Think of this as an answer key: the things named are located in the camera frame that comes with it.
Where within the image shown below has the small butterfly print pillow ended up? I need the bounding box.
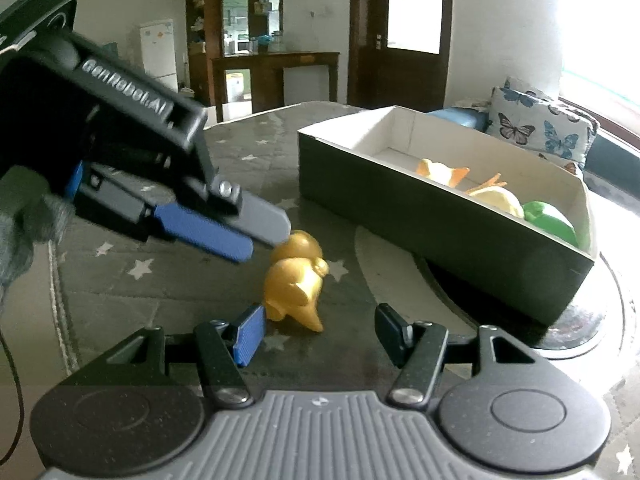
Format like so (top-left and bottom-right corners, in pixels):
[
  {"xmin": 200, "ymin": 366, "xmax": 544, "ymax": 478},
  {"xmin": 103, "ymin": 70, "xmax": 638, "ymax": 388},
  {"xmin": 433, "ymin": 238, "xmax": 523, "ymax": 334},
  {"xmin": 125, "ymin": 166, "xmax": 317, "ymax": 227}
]
[{"xmin": 502, "ymin": 76, "xmax": 556, "ymax": 102}]

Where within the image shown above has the wooden door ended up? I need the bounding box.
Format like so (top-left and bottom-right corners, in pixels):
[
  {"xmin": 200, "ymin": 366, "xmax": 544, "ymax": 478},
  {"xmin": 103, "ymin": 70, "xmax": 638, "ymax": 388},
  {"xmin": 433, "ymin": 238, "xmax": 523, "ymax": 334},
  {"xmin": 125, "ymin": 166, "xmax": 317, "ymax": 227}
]
[{"xmin": 348, "ymin": 0, "xmax": 453, "ymax": 111}]

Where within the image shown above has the white refrigerator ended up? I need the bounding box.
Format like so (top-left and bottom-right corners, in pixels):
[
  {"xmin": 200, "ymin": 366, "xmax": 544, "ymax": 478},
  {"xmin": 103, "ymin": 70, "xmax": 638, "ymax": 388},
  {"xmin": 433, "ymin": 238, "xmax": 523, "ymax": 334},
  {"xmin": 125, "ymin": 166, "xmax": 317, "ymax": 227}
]
[{"xmin": 136, "ymin": 19, "xmax": 179, "ymax": 92}]

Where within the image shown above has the window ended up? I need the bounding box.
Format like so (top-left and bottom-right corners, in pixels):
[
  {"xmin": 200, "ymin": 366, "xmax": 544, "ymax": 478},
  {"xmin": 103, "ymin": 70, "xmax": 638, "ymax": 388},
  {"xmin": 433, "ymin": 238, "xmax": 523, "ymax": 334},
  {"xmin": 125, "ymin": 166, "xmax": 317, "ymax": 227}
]
[{"xmin": 557, "ymin": 0, "xmax": 640, "ymax": 136}]

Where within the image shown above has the yellow plastic dolphin toy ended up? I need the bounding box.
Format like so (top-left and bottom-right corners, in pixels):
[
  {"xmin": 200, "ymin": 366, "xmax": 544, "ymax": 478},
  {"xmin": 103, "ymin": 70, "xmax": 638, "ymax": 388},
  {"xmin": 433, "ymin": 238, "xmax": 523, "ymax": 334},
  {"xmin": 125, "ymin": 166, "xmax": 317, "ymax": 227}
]
[{"xmin": 416, "ymin": 158, "xmax": 471, "ymax": 188}]

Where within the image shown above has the wooden cabinet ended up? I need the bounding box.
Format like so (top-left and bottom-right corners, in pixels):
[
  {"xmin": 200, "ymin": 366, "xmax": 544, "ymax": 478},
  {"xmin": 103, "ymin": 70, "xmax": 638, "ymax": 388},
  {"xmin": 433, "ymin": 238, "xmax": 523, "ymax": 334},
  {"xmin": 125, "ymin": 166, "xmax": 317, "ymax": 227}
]
[{"xmin": 185, "ymin": 0, "xmax": 341, "ymax": 116}]

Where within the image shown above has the yellow plush toy orange stem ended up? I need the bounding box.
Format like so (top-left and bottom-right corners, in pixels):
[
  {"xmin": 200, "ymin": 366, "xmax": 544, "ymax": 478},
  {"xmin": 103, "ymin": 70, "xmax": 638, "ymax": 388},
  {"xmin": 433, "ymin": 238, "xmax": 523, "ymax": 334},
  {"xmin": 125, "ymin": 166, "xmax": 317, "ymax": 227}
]
[{"xmin": 465, "ymin": 172, "xmax": 525, "ymax": 218}]

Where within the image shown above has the person's left hand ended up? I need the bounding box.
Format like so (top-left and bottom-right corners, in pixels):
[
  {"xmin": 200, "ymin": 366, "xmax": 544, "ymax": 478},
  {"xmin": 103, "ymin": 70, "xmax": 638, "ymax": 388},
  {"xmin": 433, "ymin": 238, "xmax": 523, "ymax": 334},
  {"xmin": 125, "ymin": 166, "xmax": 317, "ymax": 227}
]
[{"xmin": 0, "ymin": 165, "xmax": 76, "ymax": 289}]

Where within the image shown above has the gold plastic animal toy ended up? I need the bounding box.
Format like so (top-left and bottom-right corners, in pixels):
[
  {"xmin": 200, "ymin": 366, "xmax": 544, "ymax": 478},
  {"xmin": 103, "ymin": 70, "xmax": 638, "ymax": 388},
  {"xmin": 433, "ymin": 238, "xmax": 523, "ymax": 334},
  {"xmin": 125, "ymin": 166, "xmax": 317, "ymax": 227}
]
[{"xmin": 262, "ymin": 230, "xmax": 330, "ymax": 333}]

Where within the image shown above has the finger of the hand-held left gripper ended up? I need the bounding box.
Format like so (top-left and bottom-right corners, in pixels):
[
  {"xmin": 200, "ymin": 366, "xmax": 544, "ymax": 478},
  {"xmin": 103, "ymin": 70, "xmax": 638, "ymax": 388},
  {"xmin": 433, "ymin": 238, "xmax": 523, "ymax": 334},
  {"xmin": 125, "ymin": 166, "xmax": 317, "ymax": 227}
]
[
  {"xmin": 147, "ymin": 201, "xmax": 255, "ymax": 264},
  {"xmin": 207, "ymin": 180, "xmax": 292, "ymax": 247}
]

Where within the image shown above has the green plush toy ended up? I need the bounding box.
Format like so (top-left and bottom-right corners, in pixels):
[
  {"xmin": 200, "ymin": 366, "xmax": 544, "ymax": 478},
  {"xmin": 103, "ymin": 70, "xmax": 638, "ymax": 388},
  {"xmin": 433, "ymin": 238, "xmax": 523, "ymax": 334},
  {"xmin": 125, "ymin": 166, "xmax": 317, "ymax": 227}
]
[{"xmin": 522, "ymin": 201, "xmax": 581, "ymax": 248}]

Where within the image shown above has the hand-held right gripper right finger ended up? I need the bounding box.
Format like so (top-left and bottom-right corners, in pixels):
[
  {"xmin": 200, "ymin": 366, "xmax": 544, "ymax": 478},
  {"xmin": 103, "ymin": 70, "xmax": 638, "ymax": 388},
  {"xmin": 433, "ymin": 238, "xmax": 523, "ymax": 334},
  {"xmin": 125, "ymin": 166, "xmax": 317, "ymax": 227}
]
[{"xmin": 374, "ymin": 303, "xmax": 548, "ymax": 407}]

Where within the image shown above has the black cable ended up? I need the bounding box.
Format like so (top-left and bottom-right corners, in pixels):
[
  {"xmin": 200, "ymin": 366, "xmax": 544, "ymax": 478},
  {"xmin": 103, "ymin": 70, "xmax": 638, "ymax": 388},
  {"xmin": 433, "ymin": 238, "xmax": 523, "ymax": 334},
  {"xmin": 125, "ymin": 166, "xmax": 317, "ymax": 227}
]
[{"xmin": 0, "ymin": 310, "xmax": 26, "ymax": 463}]

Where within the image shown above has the dark cardboard box white inside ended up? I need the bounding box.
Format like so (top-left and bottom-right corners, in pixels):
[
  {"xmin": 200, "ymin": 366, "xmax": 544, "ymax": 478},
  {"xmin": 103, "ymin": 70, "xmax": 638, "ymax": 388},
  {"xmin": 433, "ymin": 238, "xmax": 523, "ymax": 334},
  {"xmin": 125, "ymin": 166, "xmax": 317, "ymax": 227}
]
[{"xmin": 297, "ymin": 105, "xmax": 598, "ymax": 326}]

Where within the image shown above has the large butterfly print pillow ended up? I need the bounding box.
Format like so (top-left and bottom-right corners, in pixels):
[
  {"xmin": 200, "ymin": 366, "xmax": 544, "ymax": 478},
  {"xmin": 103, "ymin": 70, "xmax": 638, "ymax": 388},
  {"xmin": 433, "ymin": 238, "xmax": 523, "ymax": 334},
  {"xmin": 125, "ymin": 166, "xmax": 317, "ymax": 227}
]
[{"xmin": 485, "ymin": 85, "xmax": 598, "ymax": 166}]

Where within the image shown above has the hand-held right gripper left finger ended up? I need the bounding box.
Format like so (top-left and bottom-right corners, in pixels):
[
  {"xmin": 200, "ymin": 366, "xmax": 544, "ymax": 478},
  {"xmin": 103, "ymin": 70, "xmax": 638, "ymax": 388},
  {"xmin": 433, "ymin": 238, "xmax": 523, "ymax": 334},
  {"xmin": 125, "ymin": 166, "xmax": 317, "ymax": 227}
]
[{"xmin": 100, "ymin": 303, "xmax": 267, "ymax": 407}]

